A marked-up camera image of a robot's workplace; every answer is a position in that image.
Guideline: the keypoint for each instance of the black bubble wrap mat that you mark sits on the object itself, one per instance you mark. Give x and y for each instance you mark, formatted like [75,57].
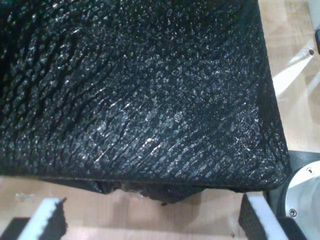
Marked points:
[125,100]

